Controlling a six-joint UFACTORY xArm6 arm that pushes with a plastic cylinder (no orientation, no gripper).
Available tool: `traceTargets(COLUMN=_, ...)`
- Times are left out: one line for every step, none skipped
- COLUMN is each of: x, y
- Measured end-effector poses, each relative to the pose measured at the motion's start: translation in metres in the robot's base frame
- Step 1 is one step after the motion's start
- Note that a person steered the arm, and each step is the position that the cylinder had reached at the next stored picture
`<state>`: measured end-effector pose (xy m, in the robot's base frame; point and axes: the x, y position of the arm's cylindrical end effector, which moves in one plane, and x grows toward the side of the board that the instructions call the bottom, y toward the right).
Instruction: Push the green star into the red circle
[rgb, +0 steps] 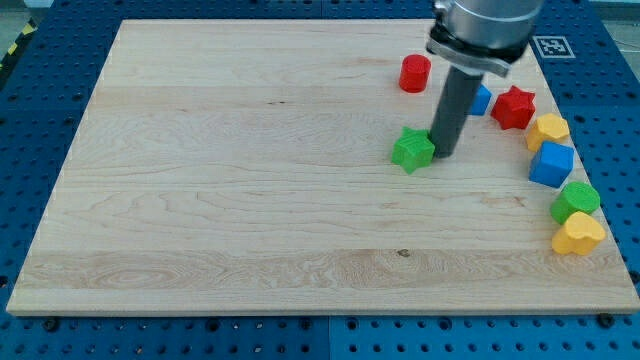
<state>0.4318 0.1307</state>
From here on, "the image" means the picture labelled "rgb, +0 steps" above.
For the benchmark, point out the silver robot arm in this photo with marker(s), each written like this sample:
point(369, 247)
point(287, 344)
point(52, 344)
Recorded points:
point(482, 35)

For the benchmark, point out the red cylinder block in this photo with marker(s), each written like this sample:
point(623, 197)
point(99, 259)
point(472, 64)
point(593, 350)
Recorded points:
point(414, 74)

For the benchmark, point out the green cylinder block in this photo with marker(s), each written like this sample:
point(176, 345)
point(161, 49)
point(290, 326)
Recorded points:
point(575, 197)

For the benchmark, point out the red star block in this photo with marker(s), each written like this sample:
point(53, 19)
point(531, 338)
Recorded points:
point(514, 109)

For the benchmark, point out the yellow hexagon block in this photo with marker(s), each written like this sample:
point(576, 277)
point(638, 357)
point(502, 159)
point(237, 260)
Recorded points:
point(547, 127)

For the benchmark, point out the fiducial marker tag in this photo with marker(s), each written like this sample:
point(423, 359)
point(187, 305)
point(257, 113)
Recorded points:
point(553, 47)

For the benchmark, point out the wooden board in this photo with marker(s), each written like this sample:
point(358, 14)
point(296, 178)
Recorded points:
point(244, 168)

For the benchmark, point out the green star block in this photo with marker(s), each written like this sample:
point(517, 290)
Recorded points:
point(413, 150)

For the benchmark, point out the small blue block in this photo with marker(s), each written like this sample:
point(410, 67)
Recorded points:
point(481, 101)

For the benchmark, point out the blue cube block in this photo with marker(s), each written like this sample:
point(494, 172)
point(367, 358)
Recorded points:
point(552, 164)

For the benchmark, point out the black yellow hazard tape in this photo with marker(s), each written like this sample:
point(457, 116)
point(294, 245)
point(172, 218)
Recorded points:
point(18, 46)

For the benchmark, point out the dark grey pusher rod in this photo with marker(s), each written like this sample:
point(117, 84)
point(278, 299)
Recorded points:
point(457, 97)

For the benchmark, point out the yellow heart block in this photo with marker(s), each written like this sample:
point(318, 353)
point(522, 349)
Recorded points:
point(580, 234)

